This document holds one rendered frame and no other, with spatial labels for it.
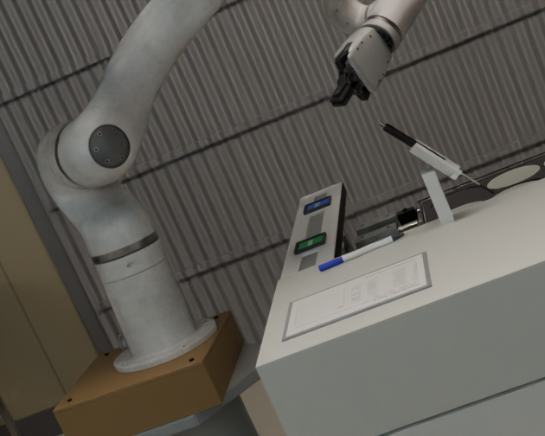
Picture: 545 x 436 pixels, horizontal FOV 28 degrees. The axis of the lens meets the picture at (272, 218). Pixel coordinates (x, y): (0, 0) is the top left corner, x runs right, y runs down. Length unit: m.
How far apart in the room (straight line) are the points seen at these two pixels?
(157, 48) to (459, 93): 2.30
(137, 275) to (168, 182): 2.39
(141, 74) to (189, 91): 2.26
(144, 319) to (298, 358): 0.51
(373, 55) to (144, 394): 0.80
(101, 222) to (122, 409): 0.31
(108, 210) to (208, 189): 2.36
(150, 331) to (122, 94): 0.40
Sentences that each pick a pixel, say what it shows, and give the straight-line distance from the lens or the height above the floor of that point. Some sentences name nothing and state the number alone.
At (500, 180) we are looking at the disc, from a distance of 2.02.
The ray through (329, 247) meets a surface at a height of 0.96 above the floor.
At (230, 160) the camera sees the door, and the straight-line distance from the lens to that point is 4.14.
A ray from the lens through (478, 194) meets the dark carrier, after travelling 1.99.
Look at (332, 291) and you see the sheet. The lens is 1.54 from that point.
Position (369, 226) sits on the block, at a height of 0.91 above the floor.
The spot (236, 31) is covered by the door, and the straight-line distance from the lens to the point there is 4.06.
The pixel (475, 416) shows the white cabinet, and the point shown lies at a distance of 1.42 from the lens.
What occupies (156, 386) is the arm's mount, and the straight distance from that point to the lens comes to 1.77.
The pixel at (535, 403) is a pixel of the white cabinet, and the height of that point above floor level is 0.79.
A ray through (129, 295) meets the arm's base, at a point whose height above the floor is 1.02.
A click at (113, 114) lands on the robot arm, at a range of 1.78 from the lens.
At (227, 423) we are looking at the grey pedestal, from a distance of 1.89.
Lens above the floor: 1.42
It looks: 12 degrees down
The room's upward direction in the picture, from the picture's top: 24 degrees counter-clockwise
